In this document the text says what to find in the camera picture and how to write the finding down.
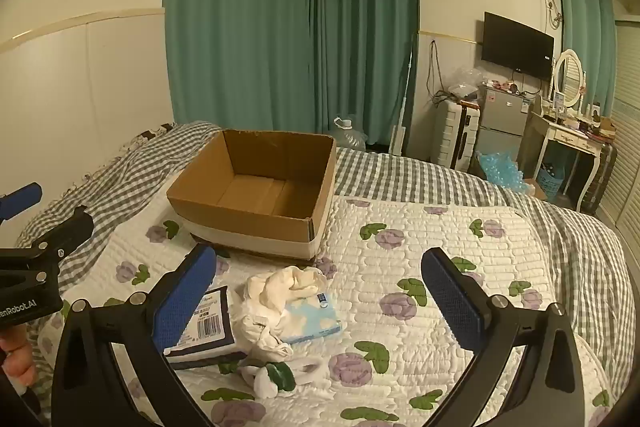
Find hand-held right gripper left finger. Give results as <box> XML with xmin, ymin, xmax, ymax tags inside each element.
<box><xmin>50</xmin><ymin>243</ymin><xmax>236</xmax><ymax>427</ymax></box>

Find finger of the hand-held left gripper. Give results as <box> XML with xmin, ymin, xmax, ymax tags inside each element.
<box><xmin>16</xmin><ymin>206</ymin><xmax>96</xmax><ymax>268</ymax></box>
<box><xmin>0</xmin><ymin>182</ymin><xmax>44</xmax><ymax>222</ymax></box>

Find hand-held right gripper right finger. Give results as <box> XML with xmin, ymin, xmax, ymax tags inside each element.
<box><xmin>420</xmin><ymin>247</ymin><xmax>586</xmax><ymax>427</ymax></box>

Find white cloth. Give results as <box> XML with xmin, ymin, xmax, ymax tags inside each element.
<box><xmin>235</xmin><ymin>301</ymin><xmax>295</xmax><ymax>364</ymax></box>

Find cream cloth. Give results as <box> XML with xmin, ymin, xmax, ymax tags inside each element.
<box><xmin>243</xmin><ymin>268</ymin><xmax>328</xmax><ymax>314</ymax></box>

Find white sock with green patch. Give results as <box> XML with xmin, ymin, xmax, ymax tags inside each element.
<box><xmin>240</xmin><ymin>359</ymin><xmax>297</xmax><ymax>400</ymax></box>

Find brown cardboard box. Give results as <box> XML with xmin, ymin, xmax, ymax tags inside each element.
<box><xmin>166</xmin><ymin>129</ymin><xmax>337</xmax><ymax>264</ymax></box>

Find light blue tissue packet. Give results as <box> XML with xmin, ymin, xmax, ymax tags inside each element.
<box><xmin>282</xmin><ymin>292</ymin><xmax>343</xmax><ymax>346</ymax></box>

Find plain white sock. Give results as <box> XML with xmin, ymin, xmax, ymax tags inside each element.
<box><xmin>289</xmin><ymin>354</ymin><xmax>331</xmax><ymax>386</ymax></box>

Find person's left hand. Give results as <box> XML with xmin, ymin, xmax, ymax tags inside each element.
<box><xmin>0</xmin><ymin>322</ymin><xmax>37</xmax><ymax>390</ymax></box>

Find white floral quilt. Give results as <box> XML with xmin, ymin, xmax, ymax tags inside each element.
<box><xmin>37</xmin><ymin>194</ymin><xmax>621</xmax><ymax>427</ymax></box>

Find brown patterned cloth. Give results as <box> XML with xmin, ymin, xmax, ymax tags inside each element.
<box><xmin>134</xmin><ymin>122</ymin><xmax>177</xmax><ymax>142</ymax></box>

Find grey checked bed sheet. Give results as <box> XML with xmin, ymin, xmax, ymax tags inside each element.
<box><xmin>15</xmin><ymin>121</ymin><xmax>636</xmax><ymax>408</ymax></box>

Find small cardboard box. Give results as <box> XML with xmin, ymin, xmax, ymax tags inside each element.
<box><xmin>522</xmin><ymin>177</ymin><xmax>548</xmax><ymax>200</ymax></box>

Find blue bubble wrap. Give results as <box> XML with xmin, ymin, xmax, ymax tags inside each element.
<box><xmin>475</xmin><ymin>147</ymin><xmax>531</xmax><ymax>194</ymax></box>

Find blue basket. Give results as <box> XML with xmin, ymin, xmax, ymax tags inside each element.
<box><xmin>537</xmin><ymin>159</ymin><xmax>566</xmax><ymax>202</ymax></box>

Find white suitcase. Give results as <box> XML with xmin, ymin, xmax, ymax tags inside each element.
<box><xmin>431</xmin><ymin>99</ymin><xmax>481</xmax><ymax>170</ymax></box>

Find white mop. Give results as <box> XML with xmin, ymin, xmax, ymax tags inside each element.
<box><xmin>389</xmin><ymin>34</ymin><xmax>418</xmax><ymax>156</ymax></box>

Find grey mini fridge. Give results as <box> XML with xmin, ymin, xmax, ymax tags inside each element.
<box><xmin>470</xmin><ymin>86</ymin><xmax>538</xmax><ymax>175</ymax></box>

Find clear water jug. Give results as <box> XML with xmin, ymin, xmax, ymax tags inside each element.
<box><xmin>332</xmin><ymin>116</ymin><xmax>369</xmax><ymax>151</ymax></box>

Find dark suitcase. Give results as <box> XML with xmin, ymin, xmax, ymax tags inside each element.
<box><xmin>580</xmin><ymin>141</ymin><xmax>619</xmax><ymax>215</ymax></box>

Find white dressing table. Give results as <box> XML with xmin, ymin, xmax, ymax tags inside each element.
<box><xmin>517</xmin><ymin>109</ymin><xmax>606</xmax><ymax>212</ymax></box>

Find clear plastic bag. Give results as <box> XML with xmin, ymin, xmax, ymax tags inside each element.
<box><xmin>446</xmin><ymin>67</ymin><xmax>483</xmax><ymax>100</ymax></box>

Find group of cosmetics bottles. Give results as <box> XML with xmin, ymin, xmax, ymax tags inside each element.
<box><xmin>542</xmin><ymin>99</ymin><xmax>618</xmax><ymax>140</ymax></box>

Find white wardrobe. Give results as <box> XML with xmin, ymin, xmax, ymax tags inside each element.
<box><xmin>597</xmin><ymin>19</ymin><xmax>640</xmax><ymax>228</ymax></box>

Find white oval mirror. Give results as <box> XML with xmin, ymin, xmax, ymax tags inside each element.
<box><xmin>551</xmin><ymin>49</ymin><xmax>587</xmax><ymax>110</ymax></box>

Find teal curtain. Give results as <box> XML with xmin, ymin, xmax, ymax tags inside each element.
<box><xmin>555</xmin><ymin>0</ymin><xmax>618</xmax><ymax>118</ymax></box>
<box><xmin>164</xmin><ymin>0</ymin><xmax>317</xmax><ymax>136</ymax></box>
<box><xmin>307</xmin><ymin>0</ymin><xmax>420</xmax><ymax>145</ymax></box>

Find black wall cable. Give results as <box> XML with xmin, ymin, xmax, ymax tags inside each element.
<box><xmin>427</xmin><ymin>39</ymin><xmax>451</xmax><ymax>108</ymax></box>

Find black wall television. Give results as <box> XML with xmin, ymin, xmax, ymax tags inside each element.
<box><xmin>481</xmin><ymin>12</ymin><xmax>556</xmax><ymax>82</ymax></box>

